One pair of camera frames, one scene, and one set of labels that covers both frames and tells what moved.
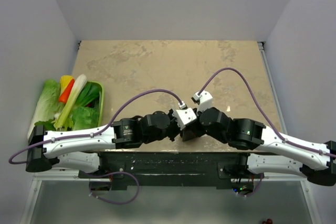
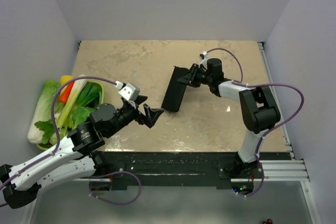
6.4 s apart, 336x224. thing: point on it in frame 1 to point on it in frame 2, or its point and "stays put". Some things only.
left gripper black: (178, 129) to (151, 115)
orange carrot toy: (64, 96) stays put
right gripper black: (192, 127) to (191, 77)
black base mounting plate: (171, 170) stays put
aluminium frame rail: (265, 177) stays put
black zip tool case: (188, 135) to (176, 90)
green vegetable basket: (101, 92) stays put
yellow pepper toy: (64, 81) stays put
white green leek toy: (66, 111) stays put
